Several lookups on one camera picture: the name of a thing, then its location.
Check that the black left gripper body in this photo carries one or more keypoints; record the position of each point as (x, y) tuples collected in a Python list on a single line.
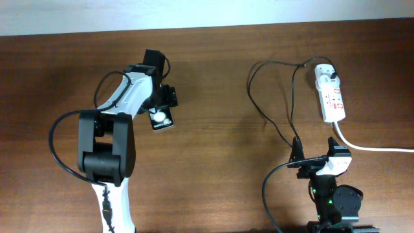
[(162, 97)]

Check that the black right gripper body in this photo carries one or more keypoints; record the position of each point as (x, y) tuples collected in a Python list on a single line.
[(310, 170)]

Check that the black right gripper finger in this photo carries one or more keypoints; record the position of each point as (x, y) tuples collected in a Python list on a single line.
[(332, 144), (297, 154)]

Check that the white power strip red switches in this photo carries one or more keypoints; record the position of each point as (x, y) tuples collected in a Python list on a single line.
[(331, 102)]

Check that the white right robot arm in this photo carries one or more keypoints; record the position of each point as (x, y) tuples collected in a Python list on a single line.
[(337, 206)]

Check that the white USB wall charger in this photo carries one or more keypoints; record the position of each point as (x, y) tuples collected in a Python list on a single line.
[(326, 77)]

